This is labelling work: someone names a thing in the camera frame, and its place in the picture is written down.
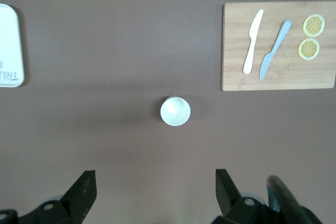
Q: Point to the wooden cutting board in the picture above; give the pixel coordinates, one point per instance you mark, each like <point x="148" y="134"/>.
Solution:
<point x="236" y="51"/>

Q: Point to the white plastic cup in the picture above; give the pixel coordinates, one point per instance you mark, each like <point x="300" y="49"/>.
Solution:
<point x="175" y="111"/>

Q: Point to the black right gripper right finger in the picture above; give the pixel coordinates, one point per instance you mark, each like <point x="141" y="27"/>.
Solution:
<point x="228" y="200"/>

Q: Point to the lemon slice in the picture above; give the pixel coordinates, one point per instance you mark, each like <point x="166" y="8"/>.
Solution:
<point x="309" y="49"/>
<point x="314" y="25"/>

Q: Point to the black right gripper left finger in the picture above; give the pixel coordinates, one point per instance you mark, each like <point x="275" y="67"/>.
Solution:
<point x="78" y="197"/>

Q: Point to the grey plastic knife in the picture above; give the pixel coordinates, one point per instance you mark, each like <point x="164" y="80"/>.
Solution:
<point x="274" y="48"/>

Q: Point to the white plastic knife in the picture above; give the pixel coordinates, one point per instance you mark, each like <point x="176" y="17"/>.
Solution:
<point x="252" y="43"/>

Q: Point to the cream bear print tray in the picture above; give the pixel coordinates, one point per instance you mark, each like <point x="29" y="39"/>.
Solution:
<point x="10" y="45"/>

